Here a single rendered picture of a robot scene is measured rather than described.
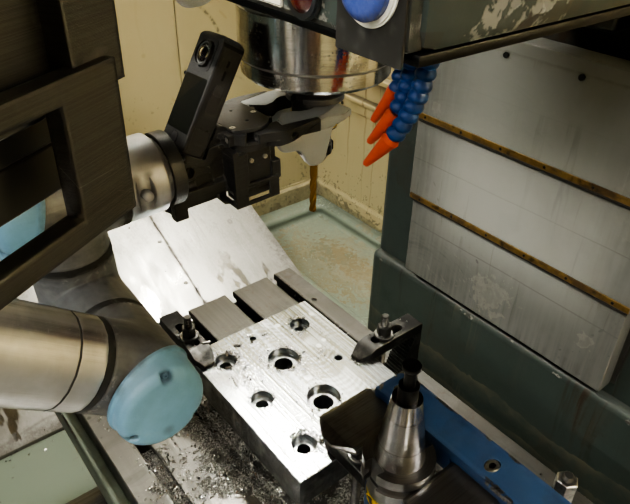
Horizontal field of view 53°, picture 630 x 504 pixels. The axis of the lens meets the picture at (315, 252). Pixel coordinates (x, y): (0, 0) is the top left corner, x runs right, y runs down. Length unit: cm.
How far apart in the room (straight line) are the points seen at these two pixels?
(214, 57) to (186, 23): 116
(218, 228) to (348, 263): 42
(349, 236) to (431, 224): 81
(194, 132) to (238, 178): 6
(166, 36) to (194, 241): 53
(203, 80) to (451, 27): 34
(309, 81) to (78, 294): 28
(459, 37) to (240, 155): 35
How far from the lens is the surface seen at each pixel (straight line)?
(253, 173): 64
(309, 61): 60
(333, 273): 187
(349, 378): 96
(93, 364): 48
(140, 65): 172
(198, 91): 61
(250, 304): 124
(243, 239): 174
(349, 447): 58
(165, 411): 51
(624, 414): 120
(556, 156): 103
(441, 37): 30
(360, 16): 30
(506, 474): 58
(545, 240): 109
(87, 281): 59
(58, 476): 139
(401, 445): 54
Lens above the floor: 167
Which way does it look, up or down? 34 degrees down
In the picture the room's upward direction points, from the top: 1 degrees clockwise
